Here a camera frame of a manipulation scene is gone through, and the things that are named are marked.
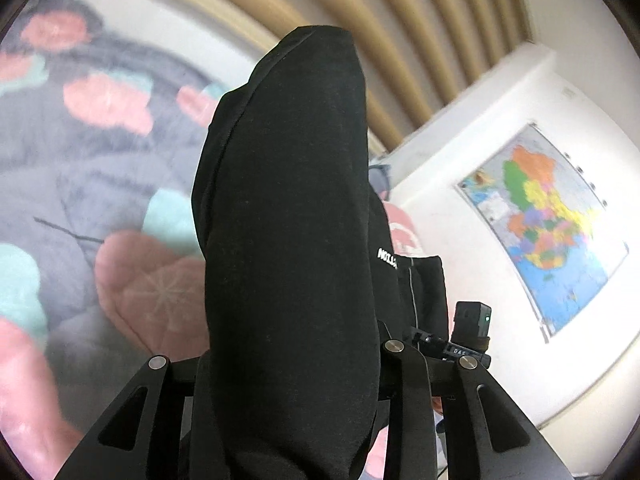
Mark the blue-grey pillow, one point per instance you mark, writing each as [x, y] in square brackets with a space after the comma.
[380, 177]

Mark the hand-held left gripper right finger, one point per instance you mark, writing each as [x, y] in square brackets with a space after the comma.
[402, 365]

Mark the black garment with grey piping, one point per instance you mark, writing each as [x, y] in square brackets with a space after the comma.
[290, 210]

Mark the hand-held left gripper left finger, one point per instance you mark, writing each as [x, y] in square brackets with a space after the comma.
[162, 380]

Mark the colourful wall map poster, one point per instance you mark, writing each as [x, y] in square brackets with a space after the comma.
[545, 220]

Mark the grey floral quilt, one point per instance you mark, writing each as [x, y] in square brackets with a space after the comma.
[100, 170]

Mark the beige striped window blind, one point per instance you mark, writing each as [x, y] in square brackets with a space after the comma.
[400, 20]

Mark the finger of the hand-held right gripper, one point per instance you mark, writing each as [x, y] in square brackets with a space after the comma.
[425, 342]

